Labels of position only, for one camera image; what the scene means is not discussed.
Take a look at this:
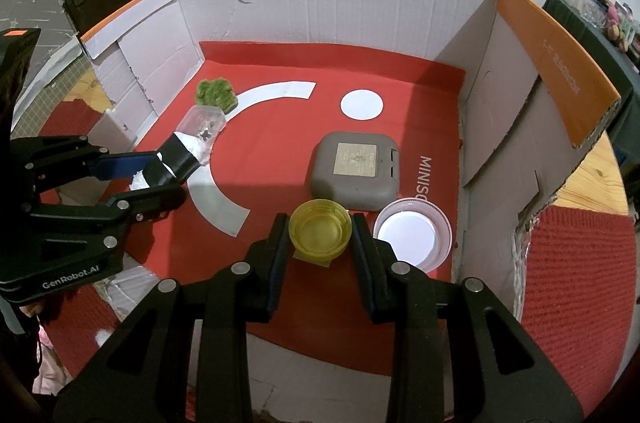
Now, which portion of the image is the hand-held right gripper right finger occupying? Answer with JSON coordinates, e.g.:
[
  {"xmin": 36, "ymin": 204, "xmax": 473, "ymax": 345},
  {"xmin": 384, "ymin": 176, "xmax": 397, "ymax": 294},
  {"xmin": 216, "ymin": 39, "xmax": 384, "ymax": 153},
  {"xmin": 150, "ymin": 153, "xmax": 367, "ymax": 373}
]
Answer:
[{"xmin": 350, "ymin": 213, "xmax": 586, "ymax": 423}]

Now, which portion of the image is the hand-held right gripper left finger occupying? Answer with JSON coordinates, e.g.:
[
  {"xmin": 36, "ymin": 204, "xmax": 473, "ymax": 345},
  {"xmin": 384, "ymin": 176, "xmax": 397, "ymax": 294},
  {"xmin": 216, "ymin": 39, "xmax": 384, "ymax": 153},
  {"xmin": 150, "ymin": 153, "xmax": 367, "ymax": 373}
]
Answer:
[{"xmin": 52, "ymin": 213, "xmax": 291, "ymax": 423}]

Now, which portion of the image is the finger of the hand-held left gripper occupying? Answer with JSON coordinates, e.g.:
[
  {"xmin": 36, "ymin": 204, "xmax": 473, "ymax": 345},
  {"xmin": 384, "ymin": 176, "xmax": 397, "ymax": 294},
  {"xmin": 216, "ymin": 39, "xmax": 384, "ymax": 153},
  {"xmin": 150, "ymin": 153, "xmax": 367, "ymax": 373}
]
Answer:
[
  {"xmin": 10, "ymin": 134, "xmax": 168, "ymax": 194},
  {"xmin": 22, "ymin": 183, "xmax": 187, "ymax": 249}
]

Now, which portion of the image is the yellow plastic cap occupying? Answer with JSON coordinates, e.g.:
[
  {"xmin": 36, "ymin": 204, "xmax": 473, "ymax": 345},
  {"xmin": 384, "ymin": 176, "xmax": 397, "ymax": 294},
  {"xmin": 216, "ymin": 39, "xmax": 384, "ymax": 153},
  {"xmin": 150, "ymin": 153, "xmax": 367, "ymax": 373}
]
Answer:
[{"xmin": 288, "ymin": 199, "xmax": 352, "ymax": 261}]

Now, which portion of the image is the clear round lid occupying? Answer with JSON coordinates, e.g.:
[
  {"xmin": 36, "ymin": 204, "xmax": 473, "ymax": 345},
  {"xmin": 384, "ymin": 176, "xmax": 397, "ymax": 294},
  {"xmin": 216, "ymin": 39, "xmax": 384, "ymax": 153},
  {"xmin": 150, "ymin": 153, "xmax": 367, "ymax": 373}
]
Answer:
[{"xmin": 372, "ymin": 198, "xmax": 453, "ymax": 275}]

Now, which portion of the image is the white yarn roll black band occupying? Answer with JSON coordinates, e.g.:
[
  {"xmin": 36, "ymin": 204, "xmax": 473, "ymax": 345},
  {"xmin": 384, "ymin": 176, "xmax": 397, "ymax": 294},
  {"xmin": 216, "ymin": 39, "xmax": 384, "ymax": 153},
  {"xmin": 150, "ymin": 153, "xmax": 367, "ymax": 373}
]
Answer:
[{"xmin": 130, "ymin": 130, "xmax": 216, "ymax": 191}]

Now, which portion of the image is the grey rounded case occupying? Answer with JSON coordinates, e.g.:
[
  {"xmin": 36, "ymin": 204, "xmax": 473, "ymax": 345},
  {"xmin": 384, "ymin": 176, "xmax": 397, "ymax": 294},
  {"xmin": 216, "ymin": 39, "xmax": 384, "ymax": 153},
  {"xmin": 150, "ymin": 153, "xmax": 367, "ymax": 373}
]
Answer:
[{"xmin": 309, "ymin": 132, "xmax": 401, "ymax": 212}]

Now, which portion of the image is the small clear plastic box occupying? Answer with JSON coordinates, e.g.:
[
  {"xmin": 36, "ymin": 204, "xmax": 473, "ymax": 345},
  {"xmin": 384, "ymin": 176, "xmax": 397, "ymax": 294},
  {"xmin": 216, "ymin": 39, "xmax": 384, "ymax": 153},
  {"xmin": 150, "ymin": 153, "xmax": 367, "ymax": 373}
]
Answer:
[{"xmin": 177, "ymin": 104, "xmax": 226, "ymax": 141}]

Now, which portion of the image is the green fuzzy pompom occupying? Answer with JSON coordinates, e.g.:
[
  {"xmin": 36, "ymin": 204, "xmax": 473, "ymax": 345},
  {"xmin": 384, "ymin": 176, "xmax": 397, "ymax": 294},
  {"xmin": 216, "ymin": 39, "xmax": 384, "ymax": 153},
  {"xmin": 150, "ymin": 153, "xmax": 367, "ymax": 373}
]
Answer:
[{"xmin": 195, "ymin": 77, "xmax": 238, "ymax": 111}]

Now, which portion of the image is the orange and white cardboard box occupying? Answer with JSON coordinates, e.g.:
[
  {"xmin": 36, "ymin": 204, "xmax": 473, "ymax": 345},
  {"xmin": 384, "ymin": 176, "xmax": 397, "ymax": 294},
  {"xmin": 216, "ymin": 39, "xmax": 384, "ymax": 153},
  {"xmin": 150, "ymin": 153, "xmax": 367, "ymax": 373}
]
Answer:
[{"xmin": 77, "ymin": 0, "xmax": 623, "ymax": 423}]

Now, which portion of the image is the pink clothing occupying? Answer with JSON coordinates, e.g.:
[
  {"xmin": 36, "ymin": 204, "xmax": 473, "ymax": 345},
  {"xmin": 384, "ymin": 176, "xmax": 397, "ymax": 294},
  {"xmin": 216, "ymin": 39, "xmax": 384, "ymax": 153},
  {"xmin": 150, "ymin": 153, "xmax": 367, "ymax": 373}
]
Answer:
[{"xmin": 32, "ymin": 325, "xmax": 73, "ymax": 396}]

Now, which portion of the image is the red printed paper sheet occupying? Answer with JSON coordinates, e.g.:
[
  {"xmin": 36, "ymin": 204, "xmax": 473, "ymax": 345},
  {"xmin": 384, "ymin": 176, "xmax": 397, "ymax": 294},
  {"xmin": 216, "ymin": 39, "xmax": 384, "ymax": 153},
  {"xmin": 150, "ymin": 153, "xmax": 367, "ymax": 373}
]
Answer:
[{"xmin": 122, "ymin": 40, "xmax": 468, "ymax": 376}]

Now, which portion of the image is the red knitted mat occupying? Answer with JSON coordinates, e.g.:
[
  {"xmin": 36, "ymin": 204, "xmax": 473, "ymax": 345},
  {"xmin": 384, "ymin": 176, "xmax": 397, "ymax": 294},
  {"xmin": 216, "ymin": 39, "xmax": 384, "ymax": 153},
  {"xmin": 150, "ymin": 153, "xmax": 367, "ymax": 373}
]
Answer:
[{"xmin": 37, "ymin": 100, "xmax": 640, "ymax": 423}]

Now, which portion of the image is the dark cloth covered table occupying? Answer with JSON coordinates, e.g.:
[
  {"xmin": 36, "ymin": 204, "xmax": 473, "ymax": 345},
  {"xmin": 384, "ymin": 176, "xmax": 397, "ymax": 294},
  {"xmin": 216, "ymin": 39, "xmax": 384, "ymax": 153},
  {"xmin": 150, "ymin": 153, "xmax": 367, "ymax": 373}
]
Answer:
[{"xmin": 542, "ymin": 0, "xmax": 640, "ymax": 164}]

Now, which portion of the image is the row of small display items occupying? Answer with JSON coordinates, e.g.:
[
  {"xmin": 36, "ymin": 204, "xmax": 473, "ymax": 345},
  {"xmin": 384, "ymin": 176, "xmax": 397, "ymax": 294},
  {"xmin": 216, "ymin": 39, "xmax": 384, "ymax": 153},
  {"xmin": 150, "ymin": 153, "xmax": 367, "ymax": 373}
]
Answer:
[{"xmin": 562, "ymin": 0, "xmax": 640, "ymax": 54}]

